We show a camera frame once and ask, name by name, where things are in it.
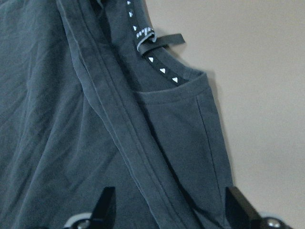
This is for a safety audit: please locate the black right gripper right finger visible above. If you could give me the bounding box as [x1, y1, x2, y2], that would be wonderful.
[225, 187, 262, 229]

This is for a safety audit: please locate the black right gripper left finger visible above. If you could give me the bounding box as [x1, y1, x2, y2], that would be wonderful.
[90, 187, 116, 229]

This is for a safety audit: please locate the black t-shirt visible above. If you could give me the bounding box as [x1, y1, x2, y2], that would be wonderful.
[0, 0, 233, 229]

